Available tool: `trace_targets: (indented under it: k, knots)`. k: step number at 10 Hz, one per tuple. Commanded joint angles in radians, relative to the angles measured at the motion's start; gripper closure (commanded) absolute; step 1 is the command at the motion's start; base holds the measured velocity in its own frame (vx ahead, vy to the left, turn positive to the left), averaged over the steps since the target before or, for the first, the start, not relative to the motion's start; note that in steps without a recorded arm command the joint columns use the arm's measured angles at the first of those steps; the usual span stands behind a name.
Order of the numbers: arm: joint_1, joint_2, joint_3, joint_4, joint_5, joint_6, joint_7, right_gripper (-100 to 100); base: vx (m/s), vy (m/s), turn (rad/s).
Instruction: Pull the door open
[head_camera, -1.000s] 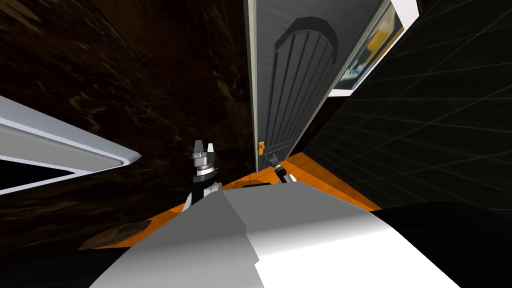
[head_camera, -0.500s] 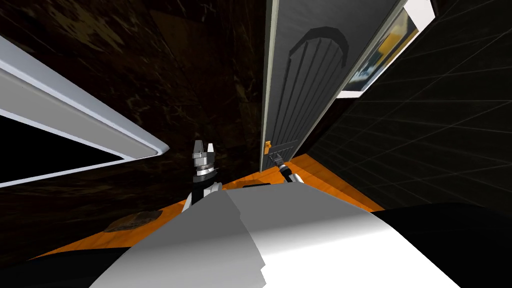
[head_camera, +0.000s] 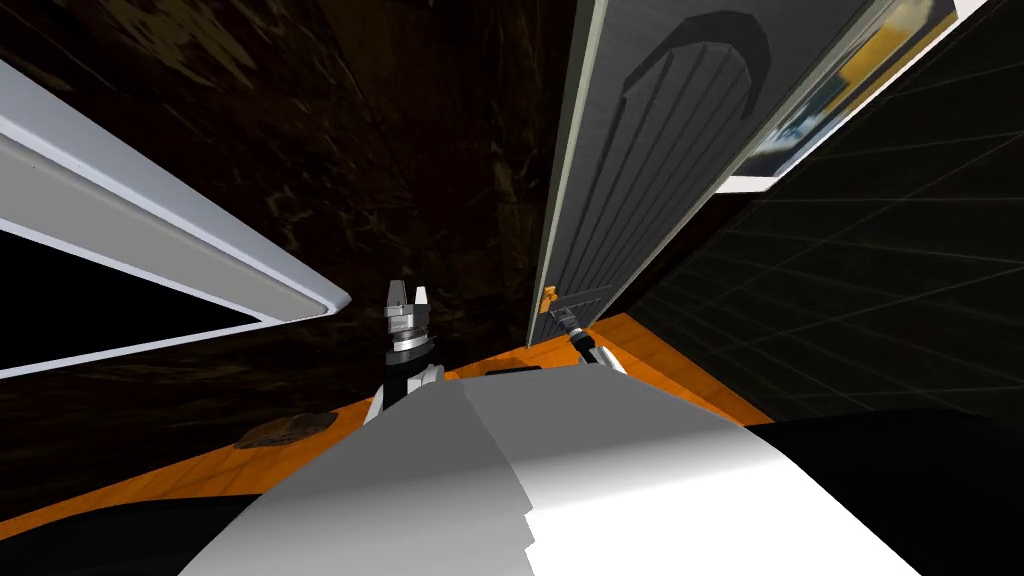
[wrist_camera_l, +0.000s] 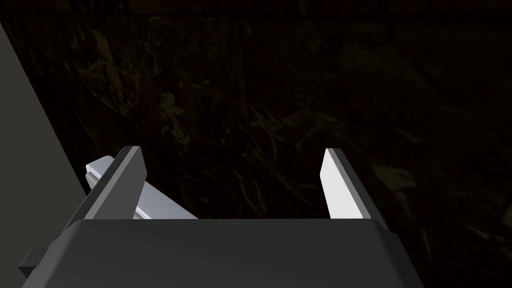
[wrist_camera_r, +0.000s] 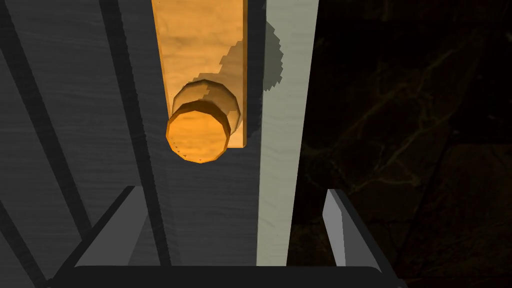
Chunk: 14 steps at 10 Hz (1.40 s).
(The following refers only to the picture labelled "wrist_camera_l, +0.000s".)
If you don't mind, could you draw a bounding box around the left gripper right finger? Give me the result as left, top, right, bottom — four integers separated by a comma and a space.
319, 147, 390, 231

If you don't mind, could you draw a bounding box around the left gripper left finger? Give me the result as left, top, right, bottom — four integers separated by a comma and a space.
65, 145, 148, 231

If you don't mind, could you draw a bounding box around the grey cupboard front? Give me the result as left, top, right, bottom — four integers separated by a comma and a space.
0, 23, 90, 288

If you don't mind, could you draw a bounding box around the silver bar handle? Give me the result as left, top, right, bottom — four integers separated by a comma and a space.
85, 155, 199, 220

